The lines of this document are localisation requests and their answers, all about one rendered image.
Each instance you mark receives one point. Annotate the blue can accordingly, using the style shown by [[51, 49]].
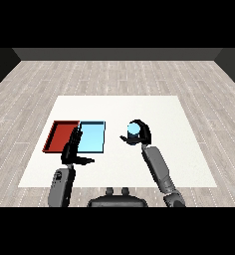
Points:
[[133, 130]]

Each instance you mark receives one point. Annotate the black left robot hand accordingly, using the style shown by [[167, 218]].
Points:
[[69, 153]]

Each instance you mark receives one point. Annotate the dark grey robot body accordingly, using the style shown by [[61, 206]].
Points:
[[117, 199]]

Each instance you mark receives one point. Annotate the red shallow open box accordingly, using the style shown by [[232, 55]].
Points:
[[60, 136]]

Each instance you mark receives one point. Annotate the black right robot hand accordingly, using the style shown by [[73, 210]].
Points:
[[144, 132]]

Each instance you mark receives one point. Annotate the light blue shallow open box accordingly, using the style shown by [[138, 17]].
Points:
[[92, 136]]

